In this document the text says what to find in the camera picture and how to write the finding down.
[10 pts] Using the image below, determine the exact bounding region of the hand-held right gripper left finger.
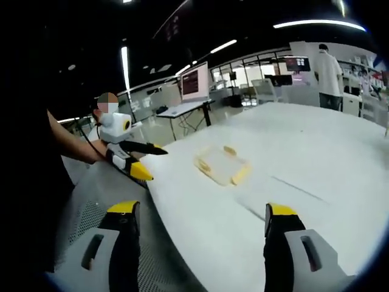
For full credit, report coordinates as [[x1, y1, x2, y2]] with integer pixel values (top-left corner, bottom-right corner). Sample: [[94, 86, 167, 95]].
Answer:
[[48, 200, 142, 292]]

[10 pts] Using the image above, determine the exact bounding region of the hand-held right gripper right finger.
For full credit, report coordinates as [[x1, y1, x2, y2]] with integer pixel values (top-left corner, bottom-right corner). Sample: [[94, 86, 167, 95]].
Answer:
[[263, 202, 357, 292]]

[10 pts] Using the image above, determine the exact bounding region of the white desk with black legs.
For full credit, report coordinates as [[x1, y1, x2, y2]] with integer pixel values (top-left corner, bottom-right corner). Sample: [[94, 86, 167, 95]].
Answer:
[[156, 99, 216, 141]]

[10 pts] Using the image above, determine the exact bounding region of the long ceiling light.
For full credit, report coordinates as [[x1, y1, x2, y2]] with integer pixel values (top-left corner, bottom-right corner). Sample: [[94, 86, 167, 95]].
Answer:
[[272, 19, 367, 33], [120, 45, 132, 92], [174, 63, 192, 77], [209, 39, 238, 55]]

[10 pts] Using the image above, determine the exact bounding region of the clear tray with yellow corners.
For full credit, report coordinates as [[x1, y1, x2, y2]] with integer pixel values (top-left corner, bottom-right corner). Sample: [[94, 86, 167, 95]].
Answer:
[[193, 145, 253, 187]]

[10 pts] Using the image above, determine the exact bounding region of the computer monitor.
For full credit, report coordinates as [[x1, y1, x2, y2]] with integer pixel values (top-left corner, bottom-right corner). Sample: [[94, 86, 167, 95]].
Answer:
[[180, 61, 211, 103]]

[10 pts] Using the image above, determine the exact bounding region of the person in dark clothing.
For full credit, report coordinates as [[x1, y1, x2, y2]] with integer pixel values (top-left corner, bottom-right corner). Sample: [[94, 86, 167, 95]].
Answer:
[[0, 27, 75, 274]]

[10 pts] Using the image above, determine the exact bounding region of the black tripod stand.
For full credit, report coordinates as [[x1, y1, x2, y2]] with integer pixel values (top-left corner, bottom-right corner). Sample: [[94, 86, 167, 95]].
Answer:
[[228, 71, 244, 108]]

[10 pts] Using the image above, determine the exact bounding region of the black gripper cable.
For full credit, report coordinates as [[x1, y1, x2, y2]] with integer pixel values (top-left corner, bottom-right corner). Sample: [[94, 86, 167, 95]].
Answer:
[[79, 120, 108, 156]]

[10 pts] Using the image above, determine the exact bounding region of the wall screen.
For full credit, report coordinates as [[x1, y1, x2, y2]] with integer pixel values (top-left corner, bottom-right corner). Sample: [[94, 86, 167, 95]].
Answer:
[[284, 55, 311, 72]]

